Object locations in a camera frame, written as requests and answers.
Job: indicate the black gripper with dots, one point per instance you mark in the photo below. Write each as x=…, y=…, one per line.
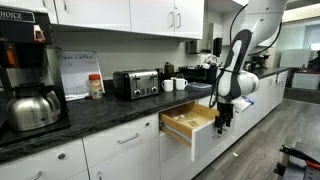
x=226, y=109

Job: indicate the white wooden drawer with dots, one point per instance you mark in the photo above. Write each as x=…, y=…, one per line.
x=206, y=140

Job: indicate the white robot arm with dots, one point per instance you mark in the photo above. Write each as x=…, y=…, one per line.
x=240, y=80

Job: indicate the white closed drawer front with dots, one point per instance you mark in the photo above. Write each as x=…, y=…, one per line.
x=206, y=101

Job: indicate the white drawer with round lock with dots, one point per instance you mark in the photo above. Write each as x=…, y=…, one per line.
x=43, y=163

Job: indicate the white blue bag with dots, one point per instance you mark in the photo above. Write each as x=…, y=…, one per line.
x=242, y=104

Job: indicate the brown paper packet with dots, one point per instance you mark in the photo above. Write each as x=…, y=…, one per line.
x=192, y=123

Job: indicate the small white floor scrap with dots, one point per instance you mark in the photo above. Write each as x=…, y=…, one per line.
x=235, y=154

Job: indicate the clear plastic lidded container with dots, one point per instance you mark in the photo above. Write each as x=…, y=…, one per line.
x=199, y=85

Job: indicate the white base cabinet row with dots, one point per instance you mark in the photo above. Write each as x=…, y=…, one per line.
x=266, y=93

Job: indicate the black countertop appliance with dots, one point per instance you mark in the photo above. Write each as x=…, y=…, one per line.
x=196, y=74

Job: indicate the white mug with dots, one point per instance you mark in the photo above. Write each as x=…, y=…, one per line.
x=181, y=84
x=168, y=86

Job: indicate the black coffee machine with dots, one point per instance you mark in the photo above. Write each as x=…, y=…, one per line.
x=256, y=61

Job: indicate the dark thermos jug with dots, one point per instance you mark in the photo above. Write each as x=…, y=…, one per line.
x=168, y=70

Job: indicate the black orange bar clamp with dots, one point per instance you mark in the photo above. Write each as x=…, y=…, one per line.
x=296, y=153

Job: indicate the black chrome toaster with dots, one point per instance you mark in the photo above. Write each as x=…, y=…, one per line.
x=135, y=85

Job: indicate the narrow white upper cabinet door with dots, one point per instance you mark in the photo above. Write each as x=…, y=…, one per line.
x=190, y=16

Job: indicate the black stone countertop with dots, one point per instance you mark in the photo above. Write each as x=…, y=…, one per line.
x=100, y=113

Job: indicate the creamer jar with red lid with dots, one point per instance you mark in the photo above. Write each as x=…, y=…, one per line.
x=96, y=87

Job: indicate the white handwritten sign board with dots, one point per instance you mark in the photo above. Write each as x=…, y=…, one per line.
x=78, y=73

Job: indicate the wide white upper cabinet door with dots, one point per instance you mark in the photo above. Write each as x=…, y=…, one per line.
x=93, y=13

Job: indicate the steel coffee carafe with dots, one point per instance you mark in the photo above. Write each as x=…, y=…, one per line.
x=33, y=106

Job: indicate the black commercial coffee maker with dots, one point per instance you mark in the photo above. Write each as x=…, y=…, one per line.
x=20, y=36

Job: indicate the black wall dispenser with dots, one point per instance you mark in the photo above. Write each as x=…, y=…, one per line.
x=217, y=46

